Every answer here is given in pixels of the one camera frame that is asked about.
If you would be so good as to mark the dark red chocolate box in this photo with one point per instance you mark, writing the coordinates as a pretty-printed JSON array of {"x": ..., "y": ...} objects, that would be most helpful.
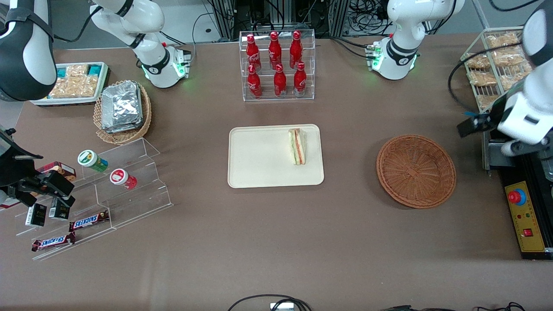
[{"x": 60, "y": 168}]

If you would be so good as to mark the white rectangular snack tray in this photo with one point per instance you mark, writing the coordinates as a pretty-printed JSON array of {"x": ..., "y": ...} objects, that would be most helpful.
[{"x": 69, "y": 101}]

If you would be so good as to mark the grey metal block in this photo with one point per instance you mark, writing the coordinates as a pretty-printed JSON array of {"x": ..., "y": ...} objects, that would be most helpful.
[{"x": 492, "y": 157}]

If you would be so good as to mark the red cola bottle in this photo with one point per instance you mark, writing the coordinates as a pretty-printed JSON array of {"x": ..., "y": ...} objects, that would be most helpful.
[
  {"x": 274, "y": 49},
  {"x": 252, "y": 52},
  {"x": 280, "y": 82},
  {"x": 254, "y": 82},
  {"x": 300, "y": 80},
  {"x": 296, "y": 49}
]

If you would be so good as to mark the round brown wicker basket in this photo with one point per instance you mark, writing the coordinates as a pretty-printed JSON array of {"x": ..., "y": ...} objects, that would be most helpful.
[{"x": 414, "y": 172}]

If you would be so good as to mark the triangle sandwich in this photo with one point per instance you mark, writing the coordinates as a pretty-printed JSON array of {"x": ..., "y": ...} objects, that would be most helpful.
[{"x": 298, "y": 147}]

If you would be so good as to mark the aluminium frame rack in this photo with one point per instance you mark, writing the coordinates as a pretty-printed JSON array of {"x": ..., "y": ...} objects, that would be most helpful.
[{"x": 227, "y": 17}]

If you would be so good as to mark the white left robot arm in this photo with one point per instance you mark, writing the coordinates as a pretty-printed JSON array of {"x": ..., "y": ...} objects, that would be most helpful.
[{"x": 404, "y": 47}]

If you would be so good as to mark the brown Snickers bar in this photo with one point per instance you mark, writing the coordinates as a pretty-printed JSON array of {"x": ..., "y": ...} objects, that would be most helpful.
[
  {"x": 88, "y": 221},
  {"x": 54, "y": 242}
]

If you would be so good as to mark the red lidded snack cup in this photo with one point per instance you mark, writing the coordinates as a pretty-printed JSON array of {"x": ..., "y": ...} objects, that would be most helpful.
[{"x": 119, "y": 177}]

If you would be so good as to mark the small white device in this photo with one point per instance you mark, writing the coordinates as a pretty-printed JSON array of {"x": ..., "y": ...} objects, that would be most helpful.
[{"x": 281, "y": 306}]

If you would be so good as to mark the teal snack packet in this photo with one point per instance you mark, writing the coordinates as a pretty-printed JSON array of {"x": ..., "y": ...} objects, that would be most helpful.
[
  {"x": 62, "y": 72},
  {"x": 95, "y": 70}
]

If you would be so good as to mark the clear bag of beige snacks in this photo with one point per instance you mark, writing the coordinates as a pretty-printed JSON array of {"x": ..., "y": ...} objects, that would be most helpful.
[
  {"x": 510, "y": 80},
  {"x": 481, "y": 77},
  {"x": 510, "y": 57},
  {"x": 487, "y": 102},
  {"x": 477, "y": 60},
  {"x": 503, "y": 42}
]

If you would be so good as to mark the oval light wicker basket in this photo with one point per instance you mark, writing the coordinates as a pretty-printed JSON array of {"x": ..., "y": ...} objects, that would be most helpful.
[{"x": 125, "y": 137}]

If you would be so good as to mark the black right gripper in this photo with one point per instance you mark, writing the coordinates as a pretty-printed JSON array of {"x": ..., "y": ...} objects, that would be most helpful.
[{"x": 12, "y": 172}]

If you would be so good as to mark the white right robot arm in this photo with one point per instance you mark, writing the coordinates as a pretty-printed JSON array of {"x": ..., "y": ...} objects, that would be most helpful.
[{"x": 151, "y": 47}]

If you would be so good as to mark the clear acrylic stepped stand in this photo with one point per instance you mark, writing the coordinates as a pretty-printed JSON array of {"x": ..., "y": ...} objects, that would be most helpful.
[{"x": 138, "y": 203}]

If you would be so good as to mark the clear plastic container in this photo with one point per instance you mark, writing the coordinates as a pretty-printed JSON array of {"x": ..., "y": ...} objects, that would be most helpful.
[{"x": 548, "y": 170}]

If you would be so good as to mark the silver foil packet stack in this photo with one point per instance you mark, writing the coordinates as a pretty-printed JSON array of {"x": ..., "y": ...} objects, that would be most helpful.
[{"x": 121, "y": 106}]

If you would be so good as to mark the large beige snack packet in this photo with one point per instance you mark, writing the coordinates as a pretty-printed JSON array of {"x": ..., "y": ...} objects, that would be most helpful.
[{"x": 73, "y": 86}]

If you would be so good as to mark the clear acrylic bottle rack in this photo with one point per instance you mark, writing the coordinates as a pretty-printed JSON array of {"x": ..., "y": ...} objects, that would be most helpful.
[{"x": 285, "y": 98}]

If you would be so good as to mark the black control box yellow panel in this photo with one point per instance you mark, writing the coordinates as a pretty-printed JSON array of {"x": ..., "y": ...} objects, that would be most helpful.
[{"x": 529, "y": 224}]

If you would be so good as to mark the green lidded snack cup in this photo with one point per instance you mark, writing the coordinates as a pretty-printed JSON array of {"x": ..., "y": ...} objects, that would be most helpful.
[{"x": 88, "y": 158}]

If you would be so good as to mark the red emergency stop button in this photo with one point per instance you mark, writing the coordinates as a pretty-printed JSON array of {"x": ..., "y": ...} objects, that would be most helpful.
[{"x": 515, "y": 197}]

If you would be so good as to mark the small black box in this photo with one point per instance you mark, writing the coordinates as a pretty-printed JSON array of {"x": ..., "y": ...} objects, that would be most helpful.
[
  {"x": 59, "y": 212},
  {"x": 35, "y": 215}
]

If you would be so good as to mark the beige plastic tray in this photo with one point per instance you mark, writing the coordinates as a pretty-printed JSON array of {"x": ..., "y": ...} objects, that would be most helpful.
[{"x": 259, "y": 155}]

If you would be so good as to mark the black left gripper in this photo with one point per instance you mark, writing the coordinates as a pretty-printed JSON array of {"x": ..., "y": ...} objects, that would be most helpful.
[{"x": 494, "y": 115}]

